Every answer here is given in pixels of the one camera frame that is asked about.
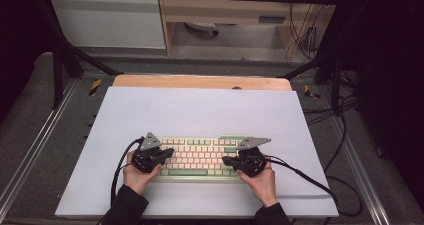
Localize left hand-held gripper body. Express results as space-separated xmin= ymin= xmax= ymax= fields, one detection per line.
xmin=130 ymin=131 xmax=166 ymax=174

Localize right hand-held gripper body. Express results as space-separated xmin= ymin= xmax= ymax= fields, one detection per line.
xmin=234 ymin=136 xmax=272 ymax=178

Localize pink and green keyboard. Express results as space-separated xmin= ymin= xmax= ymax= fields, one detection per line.
xmin=148 ymin=134 xmax=263 ymax=185

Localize person's left hand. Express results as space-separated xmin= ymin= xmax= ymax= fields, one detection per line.
xmin=123 ymin=159 xmax=163 ymax=196

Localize person's right hand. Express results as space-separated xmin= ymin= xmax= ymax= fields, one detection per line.
xmin=236 ymin=161 xmax=278 ymax=208

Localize white table board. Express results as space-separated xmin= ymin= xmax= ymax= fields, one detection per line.
xmin=54 ymin=86 xmax=339 ymax=219

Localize wooden table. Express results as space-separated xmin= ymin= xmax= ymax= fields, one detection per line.
xmin=112 ymin=74 xmax=293 ymax=92

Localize left yellow clamp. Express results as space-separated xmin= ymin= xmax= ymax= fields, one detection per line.
xmin=88 ymin=78 xmax=103 ymax=97

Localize yellow clamp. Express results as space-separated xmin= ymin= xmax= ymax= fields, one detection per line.
xmin=303 ymin=84 xmax=322 ymax=100
xmin=88 ymin=78 xmax=103 ymax=97

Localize right yellow clamp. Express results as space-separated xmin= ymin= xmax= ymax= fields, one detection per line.
xmin=303 ymin=84 xmax=322 ymax=100

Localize black metal stand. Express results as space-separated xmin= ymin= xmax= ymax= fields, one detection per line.
xmin=281 ymin=48 xmax=345 ymax=117
xmin=33 ymin=0 xmax=124 ymax=110

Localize office chair base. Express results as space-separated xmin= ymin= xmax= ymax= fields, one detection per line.
xmin=184 ymin=21 xmax=220 ymax=37

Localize white cabinet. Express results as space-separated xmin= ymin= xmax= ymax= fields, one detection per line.
xmin=49 ymin=0 xmax=167 ymax=50

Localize light wooden desk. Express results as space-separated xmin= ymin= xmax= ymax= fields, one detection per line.
xmin=156 ymin=0 xmax=346 ymax=58

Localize dark curtain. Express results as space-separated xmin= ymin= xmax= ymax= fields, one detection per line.
xmin=326 ymin=0 xmax=424 ymax=213
xmin=0 ymin=0 xmax=56 ymax=119

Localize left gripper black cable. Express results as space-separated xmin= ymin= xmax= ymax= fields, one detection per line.
xmin=109 ymin=137 xmax=144 ymax=208

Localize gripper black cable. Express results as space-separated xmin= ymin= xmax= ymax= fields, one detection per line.
xmin=109 ymin=137 xmax=144 ymax=208
xmin=264 ymin=154 xmax=364 ymax=218

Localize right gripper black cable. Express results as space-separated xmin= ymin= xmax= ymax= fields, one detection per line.
xmin=264 ymin=154 xmax=364 ymax=218

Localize black floor cables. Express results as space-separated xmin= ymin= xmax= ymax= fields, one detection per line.
xmin=301 ymin=94 xmax=359 ymax=174

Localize aluminium floor rail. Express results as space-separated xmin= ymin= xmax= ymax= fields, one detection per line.
xmin=329 ymin=114 xmax=392 ymax=225
xmin=0 ymin=79 xmax=79 ymax=213

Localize hanging cable bundle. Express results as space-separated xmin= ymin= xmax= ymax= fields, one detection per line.
xmin=288 ymin=0 xmax=329 ymax=61

